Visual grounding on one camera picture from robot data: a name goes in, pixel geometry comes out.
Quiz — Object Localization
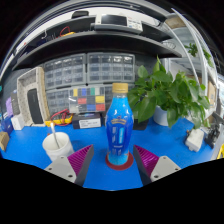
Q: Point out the metal spoon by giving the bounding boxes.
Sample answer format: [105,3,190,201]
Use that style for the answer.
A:
[49,121,62,150]

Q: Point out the white perforated tray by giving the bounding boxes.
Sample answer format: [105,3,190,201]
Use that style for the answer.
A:
[16,66,51,128]

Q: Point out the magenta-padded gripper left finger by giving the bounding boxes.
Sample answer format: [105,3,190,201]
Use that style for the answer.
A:
[44,143,95,187]

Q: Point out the black clamp tool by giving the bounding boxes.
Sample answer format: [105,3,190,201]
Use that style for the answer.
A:
[203,123,223,150]

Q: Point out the grey flat box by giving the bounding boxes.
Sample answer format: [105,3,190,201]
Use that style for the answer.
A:
[10,89,21,116]

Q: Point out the clear box with coloured parts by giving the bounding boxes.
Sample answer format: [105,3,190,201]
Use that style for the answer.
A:
[68,85,107,114]

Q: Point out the black oblong speaker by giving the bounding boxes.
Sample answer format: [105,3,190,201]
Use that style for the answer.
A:
[26,88,45,126]

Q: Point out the small white box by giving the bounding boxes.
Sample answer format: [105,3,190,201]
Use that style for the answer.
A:
[10,113,25,131]

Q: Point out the blue plastic bag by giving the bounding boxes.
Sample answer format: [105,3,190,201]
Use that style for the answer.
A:
[0,115,14,135]

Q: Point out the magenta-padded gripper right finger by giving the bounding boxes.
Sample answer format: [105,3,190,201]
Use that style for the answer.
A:
[133,144,182,186]

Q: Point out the white plant pot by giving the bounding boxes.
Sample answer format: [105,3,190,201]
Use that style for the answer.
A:
[152,105,178,127]

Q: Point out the black box with white label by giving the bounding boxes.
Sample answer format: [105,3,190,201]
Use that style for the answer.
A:
[71,112,103,130]

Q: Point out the yellow multimeter with red leads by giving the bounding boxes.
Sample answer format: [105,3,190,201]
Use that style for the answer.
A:
[44,109,74,128]

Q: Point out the white oscilloscope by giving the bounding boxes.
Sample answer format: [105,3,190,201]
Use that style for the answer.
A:
[94,13,144,34]

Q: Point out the white power adapter block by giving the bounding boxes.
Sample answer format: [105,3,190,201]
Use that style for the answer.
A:
[184,128,205,153]

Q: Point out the brown cardboard box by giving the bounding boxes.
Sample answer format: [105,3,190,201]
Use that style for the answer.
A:
[0,131,11,152]

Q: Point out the purple bag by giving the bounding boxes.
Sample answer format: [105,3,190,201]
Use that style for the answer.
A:
[4,97,14,118]

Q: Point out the green leafy plant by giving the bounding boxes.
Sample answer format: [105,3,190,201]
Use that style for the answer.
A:
[127,54,211,130]

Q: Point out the white metal shelf unit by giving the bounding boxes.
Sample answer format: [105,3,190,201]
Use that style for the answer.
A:
[163,8,224,118]

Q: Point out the plain black box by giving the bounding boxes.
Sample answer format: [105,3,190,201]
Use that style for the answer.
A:
[132,116,150,131]

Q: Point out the flat round red coaster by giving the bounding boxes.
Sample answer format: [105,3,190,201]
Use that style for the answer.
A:
[105,151,135,171]

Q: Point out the white ribbed cup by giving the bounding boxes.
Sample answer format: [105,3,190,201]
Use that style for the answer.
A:
[42,131,75,162]

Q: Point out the blue drink bottle gold cap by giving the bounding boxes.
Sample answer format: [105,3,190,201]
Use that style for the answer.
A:
[105,82,135,167]

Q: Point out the black workbench shelf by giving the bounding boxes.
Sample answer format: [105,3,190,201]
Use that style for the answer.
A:
[11,14,183,71]

